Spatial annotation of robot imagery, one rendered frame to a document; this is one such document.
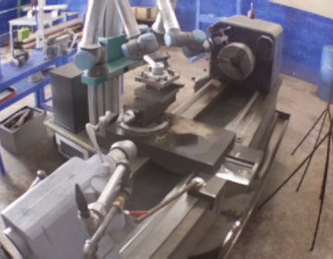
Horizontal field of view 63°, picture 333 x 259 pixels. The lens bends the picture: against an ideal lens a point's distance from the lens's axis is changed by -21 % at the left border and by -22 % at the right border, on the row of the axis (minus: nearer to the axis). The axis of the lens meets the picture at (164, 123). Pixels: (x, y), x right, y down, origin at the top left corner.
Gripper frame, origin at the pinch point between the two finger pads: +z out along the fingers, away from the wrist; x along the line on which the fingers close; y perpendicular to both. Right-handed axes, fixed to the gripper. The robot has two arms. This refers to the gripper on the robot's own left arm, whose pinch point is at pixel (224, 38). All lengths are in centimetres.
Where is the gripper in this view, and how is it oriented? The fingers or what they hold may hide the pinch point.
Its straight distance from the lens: 224.3
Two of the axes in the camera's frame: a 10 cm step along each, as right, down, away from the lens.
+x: 4.2, -0.1, -9.1
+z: 8.2, -4.3, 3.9
